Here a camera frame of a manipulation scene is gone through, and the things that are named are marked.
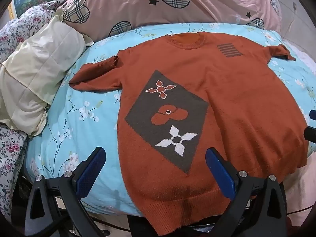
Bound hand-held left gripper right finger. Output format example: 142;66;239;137
205;147;288;237

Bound light blue floral blanket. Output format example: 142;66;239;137
26;22;316;217

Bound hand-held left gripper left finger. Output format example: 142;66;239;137
25;147;107;237

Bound thin black cable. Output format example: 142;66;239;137
286;204;312;215

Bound pink quilt with plaid hearts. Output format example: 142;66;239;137
56;0;282;38

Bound white floral quilt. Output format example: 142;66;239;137
0;0;72;215

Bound orange knit sweater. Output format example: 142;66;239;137
69;33;309;236

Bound cream pillow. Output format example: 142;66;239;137
0;10;94;138

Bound pink bed sheet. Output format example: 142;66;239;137
278;138;316;227

